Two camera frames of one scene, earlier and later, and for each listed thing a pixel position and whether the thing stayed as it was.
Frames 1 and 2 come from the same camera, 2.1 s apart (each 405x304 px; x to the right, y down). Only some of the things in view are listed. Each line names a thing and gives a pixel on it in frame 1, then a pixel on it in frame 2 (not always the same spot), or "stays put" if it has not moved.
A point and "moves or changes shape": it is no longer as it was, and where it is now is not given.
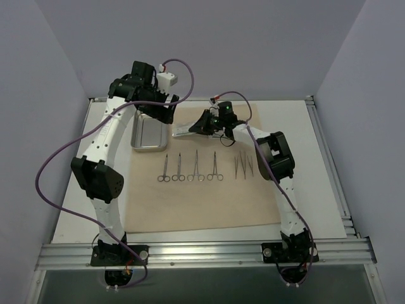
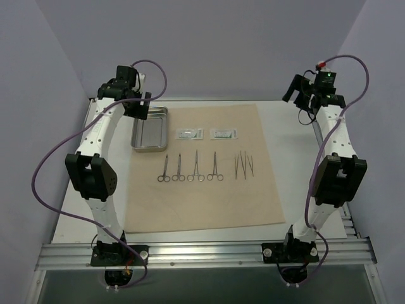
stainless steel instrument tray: [148, 135] stays put
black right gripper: [211, 122] → [293, 87]
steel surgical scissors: [164, 177] stays put
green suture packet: [182, 128] moves or changes shape
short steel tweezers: [250, 165] stays put
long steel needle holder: [190, 177] stays put
